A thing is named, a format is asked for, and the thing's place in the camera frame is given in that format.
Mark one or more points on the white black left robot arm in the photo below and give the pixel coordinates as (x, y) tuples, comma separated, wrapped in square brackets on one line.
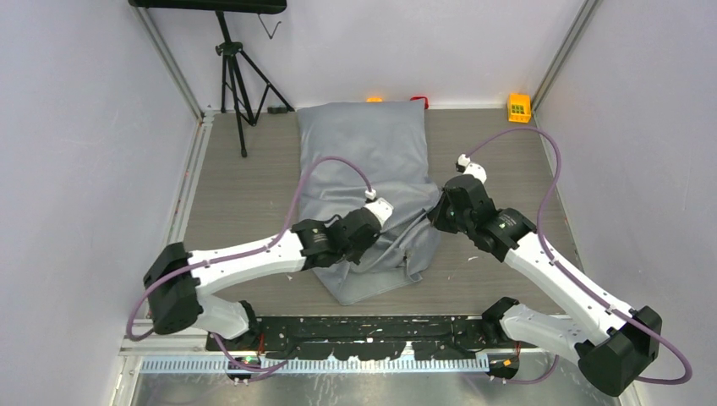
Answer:
[(181, 285)]

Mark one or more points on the grey pillowcase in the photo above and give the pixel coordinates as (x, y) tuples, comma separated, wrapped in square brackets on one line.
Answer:
[(358, 145)]

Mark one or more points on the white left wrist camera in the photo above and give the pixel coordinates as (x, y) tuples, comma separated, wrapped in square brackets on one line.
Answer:
[(378, 206)]

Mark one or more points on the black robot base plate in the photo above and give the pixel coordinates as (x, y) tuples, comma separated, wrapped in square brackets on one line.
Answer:
[(430, 337)]

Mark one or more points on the black camera tripod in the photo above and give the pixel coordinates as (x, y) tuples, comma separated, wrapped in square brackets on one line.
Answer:
[(233, 85)]

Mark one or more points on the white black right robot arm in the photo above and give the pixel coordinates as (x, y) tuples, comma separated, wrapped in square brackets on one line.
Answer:
[(606, 338)]

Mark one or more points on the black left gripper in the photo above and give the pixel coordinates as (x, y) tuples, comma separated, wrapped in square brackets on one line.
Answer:
[(355, 255)]

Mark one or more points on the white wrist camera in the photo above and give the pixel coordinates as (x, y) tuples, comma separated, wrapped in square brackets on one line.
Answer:
[(465, 165), (378, 206)]

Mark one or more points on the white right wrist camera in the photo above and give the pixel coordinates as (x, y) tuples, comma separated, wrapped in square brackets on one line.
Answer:
[(465, 165)]

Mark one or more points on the yellow window toy block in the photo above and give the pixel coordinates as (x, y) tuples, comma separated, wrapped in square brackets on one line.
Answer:
[(519, 108)]

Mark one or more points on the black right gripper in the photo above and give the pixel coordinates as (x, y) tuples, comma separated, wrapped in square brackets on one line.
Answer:
[(438, 215)]

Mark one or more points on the red toy block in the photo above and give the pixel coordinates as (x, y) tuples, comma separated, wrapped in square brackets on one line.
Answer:
[(423, 99)]

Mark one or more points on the black overhead panel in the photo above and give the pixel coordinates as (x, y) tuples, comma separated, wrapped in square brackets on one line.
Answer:
[(236, 6)]

